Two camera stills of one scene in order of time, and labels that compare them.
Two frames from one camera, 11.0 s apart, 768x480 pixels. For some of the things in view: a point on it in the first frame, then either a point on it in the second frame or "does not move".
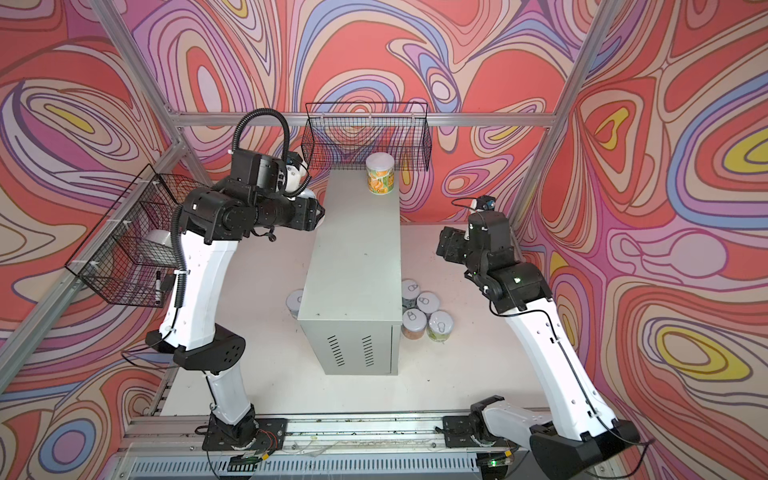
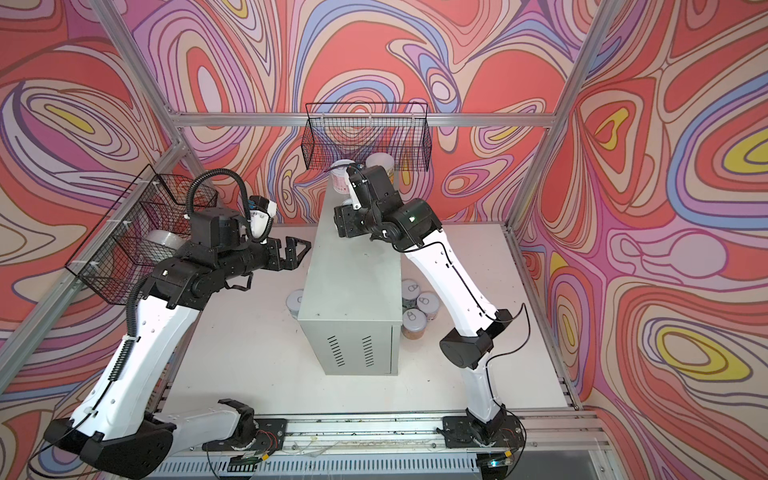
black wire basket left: [130, 254] does not move
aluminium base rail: [321, 435] does not move
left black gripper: [307, 215] to [291, 260]
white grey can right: [428, 302] does not move
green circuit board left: [243, 463] does not move
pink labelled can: [310, 193] to [340, 179]
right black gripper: [450, 241] to [345, 217]
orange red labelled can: [414, 322] does not move
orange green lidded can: [380, 167] does not move
